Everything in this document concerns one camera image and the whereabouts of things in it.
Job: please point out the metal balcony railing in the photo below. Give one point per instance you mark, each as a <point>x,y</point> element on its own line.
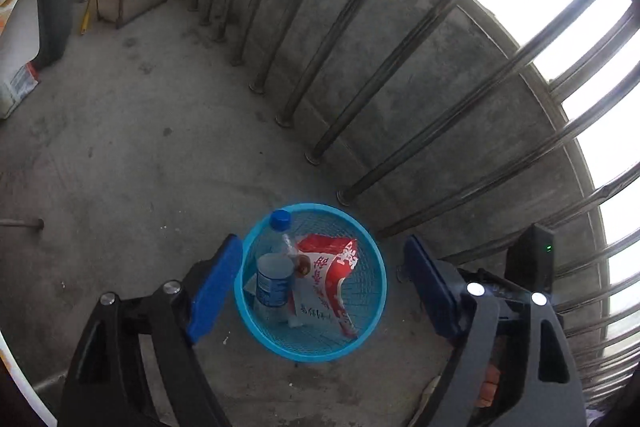
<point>320,147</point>

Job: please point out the clear plastic bottle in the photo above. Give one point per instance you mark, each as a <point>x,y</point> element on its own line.
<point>272,282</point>

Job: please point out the red and white snack bag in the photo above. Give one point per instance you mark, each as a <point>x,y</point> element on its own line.
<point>325,277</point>

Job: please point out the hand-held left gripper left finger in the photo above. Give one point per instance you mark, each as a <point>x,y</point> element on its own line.
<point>215,287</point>

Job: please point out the white printed carton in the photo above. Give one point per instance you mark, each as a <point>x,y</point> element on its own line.
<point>17,92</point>

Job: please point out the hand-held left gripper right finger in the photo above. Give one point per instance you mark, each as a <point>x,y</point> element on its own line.
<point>430,287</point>

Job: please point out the blue mesh wastebasket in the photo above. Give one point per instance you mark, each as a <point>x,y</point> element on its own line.
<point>370,307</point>

